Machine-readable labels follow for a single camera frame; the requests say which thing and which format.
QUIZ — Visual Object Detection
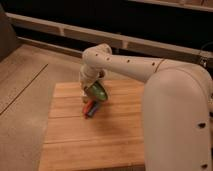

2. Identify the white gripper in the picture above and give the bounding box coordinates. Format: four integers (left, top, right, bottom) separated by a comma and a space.
79, 66, 100, 103

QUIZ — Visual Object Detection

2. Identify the green ceramic bowl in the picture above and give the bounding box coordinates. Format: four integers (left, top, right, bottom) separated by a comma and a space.
85, 81, 108, 102

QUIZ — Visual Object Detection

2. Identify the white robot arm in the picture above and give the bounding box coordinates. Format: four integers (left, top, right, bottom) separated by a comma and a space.
80, 44, 213, 171

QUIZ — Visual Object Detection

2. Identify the orange marker pen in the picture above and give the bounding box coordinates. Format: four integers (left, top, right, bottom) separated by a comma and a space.
83, 101, 94, 117

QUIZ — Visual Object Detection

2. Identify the wooden table top board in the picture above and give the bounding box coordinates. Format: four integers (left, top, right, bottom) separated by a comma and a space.
39, 80, 145, 171

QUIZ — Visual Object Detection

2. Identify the white window sill rail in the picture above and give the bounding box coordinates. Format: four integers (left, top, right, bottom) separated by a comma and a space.
6, 13, 213, 65

